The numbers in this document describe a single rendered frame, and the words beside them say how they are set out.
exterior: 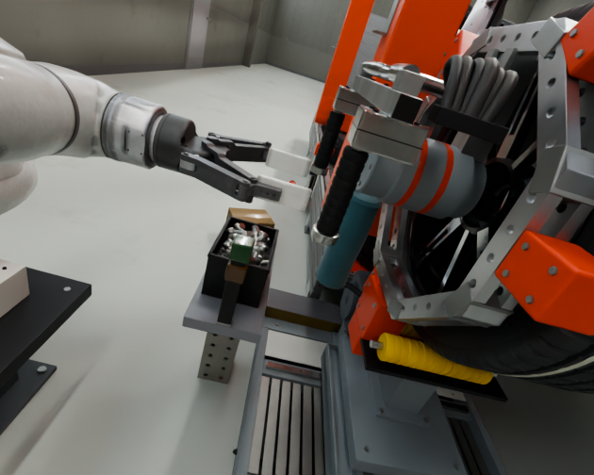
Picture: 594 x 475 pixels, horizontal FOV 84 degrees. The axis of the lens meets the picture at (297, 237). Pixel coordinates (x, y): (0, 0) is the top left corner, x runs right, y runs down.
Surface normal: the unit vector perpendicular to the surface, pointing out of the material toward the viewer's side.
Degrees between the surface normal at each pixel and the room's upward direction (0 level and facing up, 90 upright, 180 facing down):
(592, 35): 90
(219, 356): 90
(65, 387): 0
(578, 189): 90
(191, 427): 0
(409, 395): 90
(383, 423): 0
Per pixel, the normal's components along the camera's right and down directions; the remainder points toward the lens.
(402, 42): -0.04, 0.48
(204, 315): 0.28, -0.84
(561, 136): -0.96, -0.26
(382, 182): -0.12, 0.72
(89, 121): 0.96, 0.26
